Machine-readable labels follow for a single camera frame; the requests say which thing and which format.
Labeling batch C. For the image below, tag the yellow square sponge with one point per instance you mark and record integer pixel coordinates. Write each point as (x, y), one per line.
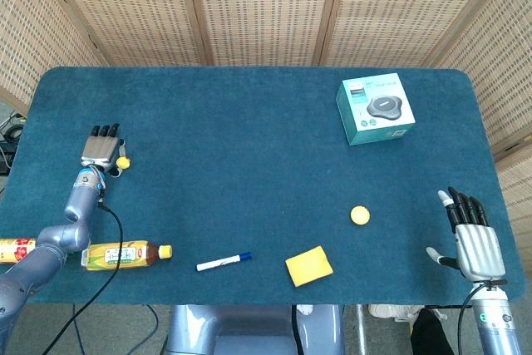
(308, 266)

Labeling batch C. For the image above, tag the woven bamboo folding screen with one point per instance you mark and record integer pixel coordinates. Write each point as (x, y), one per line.
(266, 10)

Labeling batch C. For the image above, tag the blue table mat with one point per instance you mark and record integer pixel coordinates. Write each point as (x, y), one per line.
(249, 130)

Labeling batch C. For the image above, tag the small yellow rubber duck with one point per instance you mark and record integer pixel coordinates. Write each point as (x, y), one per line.
(124, 162)

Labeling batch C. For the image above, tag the blue-grey robot torso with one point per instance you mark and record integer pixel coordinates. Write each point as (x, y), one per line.
(249, 330)

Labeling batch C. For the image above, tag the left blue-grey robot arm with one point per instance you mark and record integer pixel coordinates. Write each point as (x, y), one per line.
(54, 243)

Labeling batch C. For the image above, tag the black trouser leg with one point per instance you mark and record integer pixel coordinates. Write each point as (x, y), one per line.
(430, 334)

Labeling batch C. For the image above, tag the white blue whiteboard marker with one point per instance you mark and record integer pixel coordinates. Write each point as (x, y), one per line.
(222, 262)

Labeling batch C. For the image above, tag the white shoe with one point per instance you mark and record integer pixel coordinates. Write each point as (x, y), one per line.
(390, 311)

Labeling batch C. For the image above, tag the tea bottle yellow label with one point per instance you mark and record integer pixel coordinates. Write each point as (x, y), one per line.
(137, 254)

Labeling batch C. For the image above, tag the teal speakerphone box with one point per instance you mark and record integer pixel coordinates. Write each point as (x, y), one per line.
(374, 109)

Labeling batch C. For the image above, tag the round yellow disc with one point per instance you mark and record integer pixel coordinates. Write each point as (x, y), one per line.
(360, 215)

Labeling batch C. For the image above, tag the bottle red yellow label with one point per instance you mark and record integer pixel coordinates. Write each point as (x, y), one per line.
(16, 250)

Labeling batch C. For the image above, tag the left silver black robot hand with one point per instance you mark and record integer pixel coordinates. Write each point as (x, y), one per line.
(99, 150)

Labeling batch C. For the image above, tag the metal table leg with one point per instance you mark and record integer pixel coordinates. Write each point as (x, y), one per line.
(361, 330)

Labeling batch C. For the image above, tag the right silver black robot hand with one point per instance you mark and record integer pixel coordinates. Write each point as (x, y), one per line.
(480, 253)

